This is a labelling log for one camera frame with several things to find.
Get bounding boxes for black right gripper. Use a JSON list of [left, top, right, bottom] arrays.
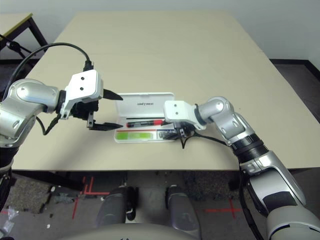
[[161, 120, 195, 140]]

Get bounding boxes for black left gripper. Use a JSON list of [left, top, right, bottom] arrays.
[[72, 88, 124, 132]]

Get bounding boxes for black marker with red cap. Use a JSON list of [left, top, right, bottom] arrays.
[[126, 119, 166, 128]]

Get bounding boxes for white plastic pencil case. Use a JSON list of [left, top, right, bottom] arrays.
[[114, 91, 176, 144]]

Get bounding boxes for speckled grey floor mat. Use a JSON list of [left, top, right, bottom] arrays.
[[7, 174, 52, 215], [179, 169, 241, 203]]

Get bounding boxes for grey robot right leg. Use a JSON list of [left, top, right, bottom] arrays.
[[164, 184, 201, 238]]

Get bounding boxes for grey robot leg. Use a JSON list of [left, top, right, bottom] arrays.
[[96, 187, 140, 228], [164, 184, 201, 238]]

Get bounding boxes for red tape lines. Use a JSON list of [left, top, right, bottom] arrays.
[[71, 176, 111, 221]]

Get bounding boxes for grey robot left leg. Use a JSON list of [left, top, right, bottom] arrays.
[[96, 187, 140, 228]]

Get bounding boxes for red tape cross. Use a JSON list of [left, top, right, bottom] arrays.
[[203, 198, 241, 220]]

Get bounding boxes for dark foam floor mat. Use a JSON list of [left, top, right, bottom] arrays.
[[0, 66, 26, 83]]

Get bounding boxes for grey robot torso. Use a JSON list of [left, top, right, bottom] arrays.
[[59, 222, 198, 240]]

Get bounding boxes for black tripod stand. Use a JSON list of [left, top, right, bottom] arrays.
[[0, 33, 36, 61]]

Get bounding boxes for clear plastic bag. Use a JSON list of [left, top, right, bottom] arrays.
[[0, 206, 20, 235]]

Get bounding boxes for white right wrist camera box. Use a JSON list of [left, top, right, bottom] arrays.
[[163, 99, 207, 131]]

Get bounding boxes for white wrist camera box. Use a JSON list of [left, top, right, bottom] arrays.
[[59, 69, 105, 120], [163, 99, 207, 131]]

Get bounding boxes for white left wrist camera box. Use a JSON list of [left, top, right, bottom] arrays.
[[59, 69, 105, 120]]

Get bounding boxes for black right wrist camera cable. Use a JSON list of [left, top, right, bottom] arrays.
[[181, 132, 266, 240]]

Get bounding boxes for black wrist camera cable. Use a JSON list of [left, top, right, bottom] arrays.
[[181, 132, 266, 240], [0, 42, 95, 136]]

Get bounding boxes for black left wrist camera cable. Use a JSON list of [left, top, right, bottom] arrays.
[[0, 42, 95, 136]]

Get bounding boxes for beige side table black frame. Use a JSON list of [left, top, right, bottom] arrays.
[[0, 12, 48, 61]]

